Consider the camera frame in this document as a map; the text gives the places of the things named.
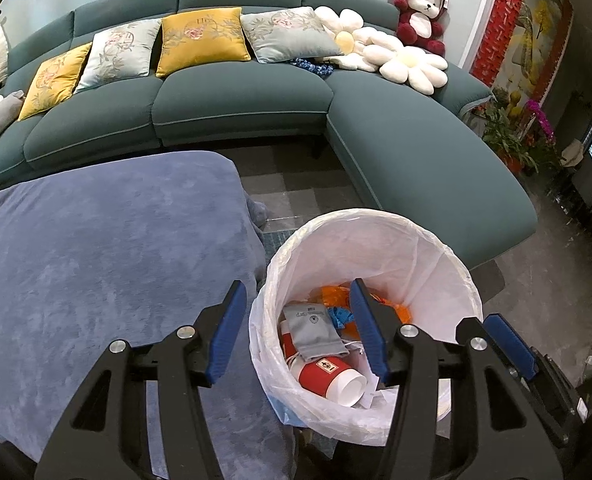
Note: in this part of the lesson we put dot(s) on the grey pouch packet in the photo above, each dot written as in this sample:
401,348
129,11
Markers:
308,327

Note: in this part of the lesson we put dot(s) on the pink orchid plant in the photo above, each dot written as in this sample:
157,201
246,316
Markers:
543,121

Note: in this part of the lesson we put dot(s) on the blue plush blanket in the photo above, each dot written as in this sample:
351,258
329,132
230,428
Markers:
101,260

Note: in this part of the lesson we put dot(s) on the blue patterned cloth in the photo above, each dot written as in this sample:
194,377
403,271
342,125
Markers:
313,66

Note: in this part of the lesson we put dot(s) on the light blue embroidered pillow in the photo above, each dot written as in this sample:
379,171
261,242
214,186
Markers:
116,52
286,32

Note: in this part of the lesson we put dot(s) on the blue snack wrapper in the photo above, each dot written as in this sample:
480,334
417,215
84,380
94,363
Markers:
341,316

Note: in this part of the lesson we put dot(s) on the yellow embroidered pillow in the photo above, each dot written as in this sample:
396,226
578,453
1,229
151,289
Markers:
201,37
51,80

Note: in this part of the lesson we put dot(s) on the green sofa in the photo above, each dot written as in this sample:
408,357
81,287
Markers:
400,135

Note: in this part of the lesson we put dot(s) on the red wall decoration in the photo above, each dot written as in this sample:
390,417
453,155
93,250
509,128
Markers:
500,25

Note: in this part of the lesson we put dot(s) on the green potted plant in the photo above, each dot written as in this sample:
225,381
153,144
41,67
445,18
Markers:
505,132

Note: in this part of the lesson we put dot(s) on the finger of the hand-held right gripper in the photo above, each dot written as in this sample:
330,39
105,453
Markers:
513,342

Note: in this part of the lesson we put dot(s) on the red plush bear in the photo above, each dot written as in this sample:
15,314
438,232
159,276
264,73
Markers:
408,30

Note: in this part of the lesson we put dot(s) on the orange snack wrapper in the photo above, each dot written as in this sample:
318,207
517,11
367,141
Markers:
336,296
401,312

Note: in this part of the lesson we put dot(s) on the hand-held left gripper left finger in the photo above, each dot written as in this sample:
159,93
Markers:
226,332

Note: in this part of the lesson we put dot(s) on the large wall painting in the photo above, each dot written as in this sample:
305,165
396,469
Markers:
540,35

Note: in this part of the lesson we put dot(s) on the white lined trash bin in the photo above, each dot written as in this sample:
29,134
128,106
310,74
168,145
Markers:
375,245

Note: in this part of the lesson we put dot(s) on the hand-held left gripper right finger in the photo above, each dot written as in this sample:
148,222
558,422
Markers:
368,332

